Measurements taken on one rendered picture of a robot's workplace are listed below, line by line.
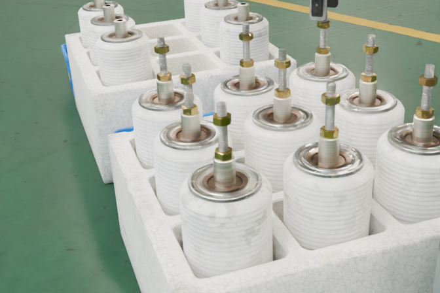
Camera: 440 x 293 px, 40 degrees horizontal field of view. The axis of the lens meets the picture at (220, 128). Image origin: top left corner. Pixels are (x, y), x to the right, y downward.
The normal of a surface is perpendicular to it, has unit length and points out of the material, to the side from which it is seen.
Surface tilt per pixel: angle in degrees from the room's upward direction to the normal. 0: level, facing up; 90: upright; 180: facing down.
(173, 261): 0
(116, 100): 90
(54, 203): 0
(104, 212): 0
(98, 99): 90
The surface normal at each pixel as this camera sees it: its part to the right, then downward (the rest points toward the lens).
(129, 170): -0.04, -0.90
